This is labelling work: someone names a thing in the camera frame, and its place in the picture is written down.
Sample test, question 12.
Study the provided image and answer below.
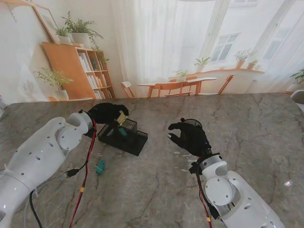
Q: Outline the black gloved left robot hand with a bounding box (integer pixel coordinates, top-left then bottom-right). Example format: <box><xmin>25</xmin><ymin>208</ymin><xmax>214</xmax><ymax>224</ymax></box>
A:
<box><xmin>87</xmin><ymin>102</ymin><xmax>130</xmax><ymax>124</ymax></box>

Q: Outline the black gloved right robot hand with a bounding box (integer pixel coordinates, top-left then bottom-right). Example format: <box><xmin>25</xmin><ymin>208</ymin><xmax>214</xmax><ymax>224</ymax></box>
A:
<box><xmin>167</xmin><ymin>122</ymin><xmax>212</xmax><ymax>158</ymax></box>

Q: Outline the yellow binder clip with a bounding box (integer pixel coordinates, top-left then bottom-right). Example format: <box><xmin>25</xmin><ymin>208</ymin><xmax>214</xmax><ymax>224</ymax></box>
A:
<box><xmin>116</xmin><ymin>113</ymin><xmax>129</xmax><ymax>125</ymax></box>

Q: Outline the black mesh pen cup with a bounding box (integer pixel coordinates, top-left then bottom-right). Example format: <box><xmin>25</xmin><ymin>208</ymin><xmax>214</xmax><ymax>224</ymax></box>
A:
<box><xmin>184</xmin><ymin>118</ymin><xmax>203</xmax><ymax>129</ymax></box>

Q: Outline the black mesh desk organizer tray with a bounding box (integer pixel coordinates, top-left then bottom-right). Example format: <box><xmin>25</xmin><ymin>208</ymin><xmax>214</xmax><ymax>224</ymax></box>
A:
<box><xmin>97</xmin><ymin>118</ymin><xmax>148</xmax><ymax>157</ymax></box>

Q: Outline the large teal binder clip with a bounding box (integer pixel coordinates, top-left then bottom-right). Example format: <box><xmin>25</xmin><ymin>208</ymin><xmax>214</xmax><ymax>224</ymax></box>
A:
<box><xmin>95</xmin><ymin>159</ymin><xmax>106</xmax><ymax>176</ymax></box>

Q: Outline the printed room scene backdrop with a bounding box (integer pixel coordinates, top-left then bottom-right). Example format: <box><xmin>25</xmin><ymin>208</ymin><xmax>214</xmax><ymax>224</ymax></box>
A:
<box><xmin>0</xmin><ymin>0</ymin><xmax>304</xmax><ymax>104</ymax></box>

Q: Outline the red black left arm cable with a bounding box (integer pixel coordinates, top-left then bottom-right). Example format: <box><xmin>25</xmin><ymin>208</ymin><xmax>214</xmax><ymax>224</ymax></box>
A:
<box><xmin>28</xmin><ymin>118</ymin><xmax>98</xmax><ymax>228</ymax></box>

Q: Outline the red black arm cable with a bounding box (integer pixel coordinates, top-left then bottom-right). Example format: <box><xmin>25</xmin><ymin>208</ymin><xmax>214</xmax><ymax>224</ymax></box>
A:
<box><xmin>28</xmin><ymin>118</ymin><xmax>98</xmax><ymax>228</ymax></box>
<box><xmin>189</xmin><ymin>161</ymin><xmax>220</xmax><ymax>228</ymax></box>

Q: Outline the red black right arm cable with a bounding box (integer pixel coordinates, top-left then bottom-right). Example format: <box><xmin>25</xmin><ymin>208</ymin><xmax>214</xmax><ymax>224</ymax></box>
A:
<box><xmin>189</xmin><ymin>161</ymin><xmax>220</xmax><ymax>228</ymax></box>

